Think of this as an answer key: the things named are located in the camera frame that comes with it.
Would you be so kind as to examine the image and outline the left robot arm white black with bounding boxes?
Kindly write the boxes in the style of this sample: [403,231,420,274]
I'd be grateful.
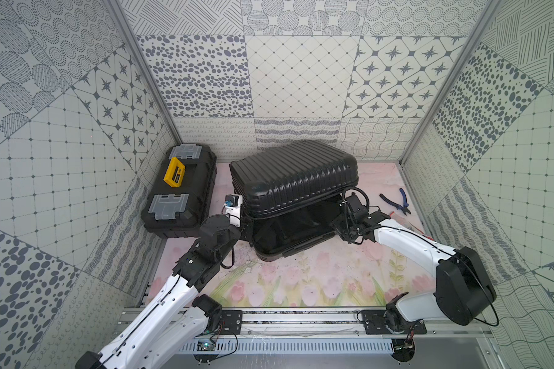
[75,214,241,368]

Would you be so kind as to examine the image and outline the blue handled pliers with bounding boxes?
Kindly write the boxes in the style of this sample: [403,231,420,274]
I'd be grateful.
[379,188,412,216]

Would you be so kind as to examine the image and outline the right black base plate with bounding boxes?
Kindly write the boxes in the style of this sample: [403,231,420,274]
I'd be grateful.
[356,309,427,335]

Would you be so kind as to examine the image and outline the red white work glove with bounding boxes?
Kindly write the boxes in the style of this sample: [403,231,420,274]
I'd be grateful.
[389,212,427,235]

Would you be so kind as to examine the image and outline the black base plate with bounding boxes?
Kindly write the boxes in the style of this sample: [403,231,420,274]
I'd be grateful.
[356,309,427,335]
[203,310,243,335]

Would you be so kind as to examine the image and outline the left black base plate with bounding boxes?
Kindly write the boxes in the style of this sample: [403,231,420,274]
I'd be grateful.
[203,310,243,335]

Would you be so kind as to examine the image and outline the aluminium mounting rail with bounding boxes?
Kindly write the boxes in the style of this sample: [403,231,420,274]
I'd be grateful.
[113,307,491,339]

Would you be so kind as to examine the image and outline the black hard-shell suitcase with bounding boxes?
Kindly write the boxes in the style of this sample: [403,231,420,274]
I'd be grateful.
[229,140,359,262]

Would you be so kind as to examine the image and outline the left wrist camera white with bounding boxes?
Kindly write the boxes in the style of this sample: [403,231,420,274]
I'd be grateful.
[223,194,243,228]

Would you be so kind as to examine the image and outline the black toolbox yellow handle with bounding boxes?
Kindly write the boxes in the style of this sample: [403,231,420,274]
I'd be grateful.
[141,144,217,239]

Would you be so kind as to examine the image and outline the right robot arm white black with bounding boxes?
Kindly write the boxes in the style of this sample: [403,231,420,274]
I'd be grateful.
[332,192,496,334]

